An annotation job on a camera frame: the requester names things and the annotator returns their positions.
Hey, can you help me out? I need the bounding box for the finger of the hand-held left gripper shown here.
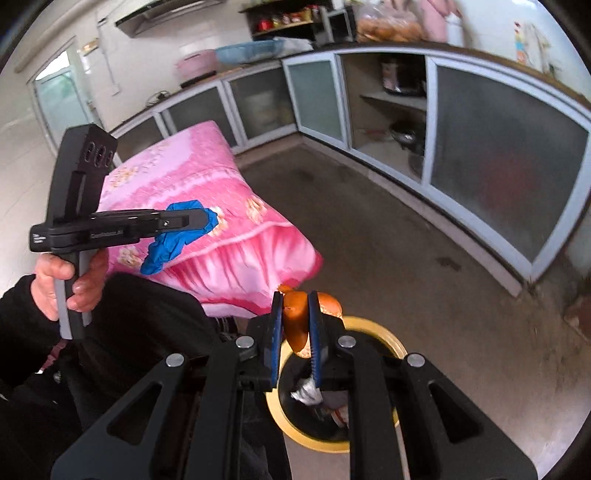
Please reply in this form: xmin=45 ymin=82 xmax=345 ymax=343
xmin=154 ymin=208 xmax=209 ymax=241

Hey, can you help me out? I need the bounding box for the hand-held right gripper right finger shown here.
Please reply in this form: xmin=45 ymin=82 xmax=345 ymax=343
xmin=308 ymin=290 xmax=539 ymax=480

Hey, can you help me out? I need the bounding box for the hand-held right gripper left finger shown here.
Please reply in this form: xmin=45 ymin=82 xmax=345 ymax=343
xmin=50 ymin=291 xmax=283 ymax=480

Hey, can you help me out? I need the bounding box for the orange peel piece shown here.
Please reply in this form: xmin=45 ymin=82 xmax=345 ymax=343
xmin=277 ymin=285 xmax=311 ymax=358
xmin=318 ymin=292 xmax=343 ymax=319

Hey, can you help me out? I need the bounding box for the blue cloth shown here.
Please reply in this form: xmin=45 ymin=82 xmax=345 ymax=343
xmin=140 ymin=199 xmax=219 ymax=275

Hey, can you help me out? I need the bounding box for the white tissue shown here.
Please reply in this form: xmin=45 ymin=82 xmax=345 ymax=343
xmin=290 ymin=376 xmax=324 ymax=407

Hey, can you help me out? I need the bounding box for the white cup red label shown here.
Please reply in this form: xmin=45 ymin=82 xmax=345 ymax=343
xmin=323 ymin=392 xmax=352 ymax=428

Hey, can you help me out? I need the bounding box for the yellow rimmed trash bin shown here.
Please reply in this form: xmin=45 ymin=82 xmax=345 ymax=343
xmin=265 ymin=315 xmax=407 ymax=454

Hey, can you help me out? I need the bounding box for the person's left forearm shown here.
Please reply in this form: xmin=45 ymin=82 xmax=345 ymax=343
xmin=0 ymin=274 xmax=63 ymax=391

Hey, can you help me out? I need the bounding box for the person's left hand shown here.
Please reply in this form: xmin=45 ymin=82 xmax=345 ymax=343
xmin=30 ymin=248 xmax=110 ymax=320

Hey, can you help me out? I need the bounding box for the pink floral cushion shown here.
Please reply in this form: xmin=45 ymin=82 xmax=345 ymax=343
xmin=95 ymin=121 xmax=324 ymax=319

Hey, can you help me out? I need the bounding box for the glass door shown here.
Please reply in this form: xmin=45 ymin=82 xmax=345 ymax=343
xmin=27 ymin=39 xmax=95 ymax=153

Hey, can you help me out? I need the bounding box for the person's black clothing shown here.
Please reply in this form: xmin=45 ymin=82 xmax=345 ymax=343
xmin=0 ymin=272 xmax=287 ymax=480

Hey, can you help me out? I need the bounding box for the pink plastic basin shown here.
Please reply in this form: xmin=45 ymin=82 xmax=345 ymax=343
xmin=174 ymin=50 xmax=219 ymax=85

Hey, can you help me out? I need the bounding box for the range hood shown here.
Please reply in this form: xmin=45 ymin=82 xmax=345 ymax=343
xmin=115 ymin=0 xmax=227 ymax=38

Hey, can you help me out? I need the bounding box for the blue plastic basin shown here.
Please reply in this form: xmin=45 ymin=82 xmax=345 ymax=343
xmin=215 ymin=39 xmax=287 ymax=65

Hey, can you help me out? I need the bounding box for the dark wooden spice shelf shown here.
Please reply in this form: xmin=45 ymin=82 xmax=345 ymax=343
xmin=239 ymin=0 xmax=333 ymax=44

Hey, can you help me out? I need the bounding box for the row of spice jars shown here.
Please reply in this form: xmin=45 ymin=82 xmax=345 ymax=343
xmin=256 ymin=6 xmax=321 ymax=29

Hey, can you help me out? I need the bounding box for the metal pot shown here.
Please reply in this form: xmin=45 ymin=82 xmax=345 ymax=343
xmin=389 ymin=120 xmax=426 ymax=151

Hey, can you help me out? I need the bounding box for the microwave oven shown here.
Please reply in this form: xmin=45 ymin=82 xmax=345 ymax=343
xmin=321 ymin=6 xmax=358 ymax=43

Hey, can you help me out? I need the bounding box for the dark electric cooker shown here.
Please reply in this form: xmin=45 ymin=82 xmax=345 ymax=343
xmin=381 ymin=59 xmax=426 ymax=97

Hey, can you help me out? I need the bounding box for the glass door counter cabinet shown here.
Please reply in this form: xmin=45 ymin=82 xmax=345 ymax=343
xmin=111 ymin=44 xmax=591 ymax=296

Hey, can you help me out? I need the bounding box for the bag of fried snacks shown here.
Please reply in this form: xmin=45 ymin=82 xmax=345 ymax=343
xmin=355 ymin=2 xmax=423 ymax=43

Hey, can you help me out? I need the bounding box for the pink plastic bag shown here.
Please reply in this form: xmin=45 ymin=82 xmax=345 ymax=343
xmin=418 ymin=0 xmax=464 ymax=43

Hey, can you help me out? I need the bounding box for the cartoon wall sticker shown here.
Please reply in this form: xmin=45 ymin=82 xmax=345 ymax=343
xmin=513 ymin=21 xmax=555 ymax=71

